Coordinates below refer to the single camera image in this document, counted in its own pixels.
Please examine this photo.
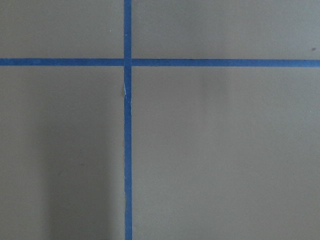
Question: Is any brown paper table cover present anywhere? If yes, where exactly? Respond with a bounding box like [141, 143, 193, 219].
[0, 0, 320, 240]

